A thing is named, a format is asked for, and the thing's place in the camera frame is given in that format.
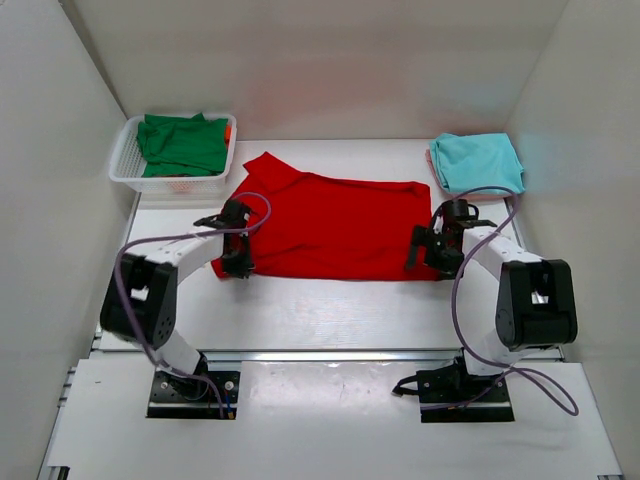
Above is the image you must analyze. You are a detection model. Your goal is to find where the red t shirt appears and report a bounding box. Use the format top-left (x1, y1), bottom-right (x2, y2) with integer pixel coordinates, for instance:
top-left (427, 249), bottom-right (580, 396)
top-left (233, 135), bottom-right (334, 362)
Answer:
top-left (234, 152), bottom-right (439, 282)

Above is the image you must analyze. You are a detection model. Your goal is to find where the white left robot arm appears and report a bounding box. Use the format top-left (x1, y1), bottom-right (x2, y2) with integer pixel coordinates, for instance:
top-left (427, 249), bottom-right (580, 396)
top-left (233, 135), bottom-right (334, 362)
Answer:
top-left (100, 199), bottom-right (254, 379)

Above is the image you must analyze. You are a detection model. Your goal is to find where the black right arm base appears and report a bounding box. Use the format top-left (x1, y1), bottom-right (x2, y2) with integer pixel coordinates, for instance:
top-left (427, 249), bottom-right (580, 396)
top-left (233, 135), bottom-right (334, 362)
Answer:
top-left (392, 355), bottom-right (515, 424)

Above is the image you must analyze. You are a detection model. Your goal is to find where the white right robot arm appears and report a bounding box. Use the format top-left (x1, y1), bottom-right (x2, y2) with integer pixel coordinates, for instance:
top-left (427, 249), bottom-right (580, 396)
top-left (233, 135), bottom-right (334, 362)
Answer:
top-left (405, 199), bottom-right (578, 377)

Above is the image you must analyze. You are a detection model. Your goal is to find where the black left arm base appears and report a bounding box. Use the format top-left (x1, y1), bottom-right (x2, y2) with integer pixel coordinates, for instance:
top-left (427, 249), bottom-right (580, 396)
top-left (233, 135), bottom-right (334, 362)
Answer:
top-left (146, 361), bottom-right (241, 421)

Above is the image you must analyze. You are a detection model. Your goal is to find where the folded pink t shirt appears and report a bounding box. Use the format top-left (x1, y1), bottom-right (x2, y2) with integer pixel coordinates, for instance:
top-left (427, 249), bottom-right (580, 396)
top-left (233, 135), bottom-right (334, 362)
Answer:
top-left (425, 149), bottom-right (509, 202)

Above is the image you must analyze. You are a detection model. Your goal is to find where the orange t shirt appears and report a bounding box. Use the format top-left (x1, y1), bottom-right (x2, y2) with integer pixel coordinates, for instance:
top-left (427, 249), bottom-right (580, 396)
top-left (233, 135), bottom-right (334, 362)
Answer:
top-left (224, 124), bottom-right (233, 147)

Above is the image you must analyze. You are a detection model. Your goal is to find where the folded teal t shirt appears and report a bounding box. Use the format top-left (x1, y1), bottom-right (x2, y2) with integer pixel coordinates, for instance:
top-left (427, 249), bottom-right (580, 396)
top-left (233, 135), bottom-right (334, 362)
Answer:
top-left (429, 133), bottom-right (525, 194)

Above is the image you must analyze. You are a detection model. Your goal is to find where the green t shirt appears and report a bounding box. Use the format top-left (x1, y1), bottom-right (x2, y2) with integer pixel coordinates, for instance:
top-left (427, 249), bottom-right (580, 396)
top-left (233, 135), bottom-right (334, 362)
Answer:
top-left (136, 113), bottom-right (230, 178)

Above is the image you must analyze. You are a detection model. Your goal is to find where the white plastic basket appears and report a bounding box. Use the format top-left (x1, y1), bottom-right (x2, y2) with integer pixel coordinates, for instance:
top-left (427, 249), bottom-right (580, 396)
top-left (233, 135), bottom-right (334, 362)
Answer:
top-left (109, 113), bottom-right (237, 195)

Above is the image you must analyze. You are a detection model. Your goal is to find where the aluminium table rail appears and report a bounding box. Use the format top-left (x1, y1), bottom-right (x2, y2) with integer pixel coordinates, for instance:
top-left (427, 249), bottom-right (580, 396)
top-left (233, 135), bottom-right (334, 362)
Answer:
top-left (89, 349), bottom-right (566, 363)

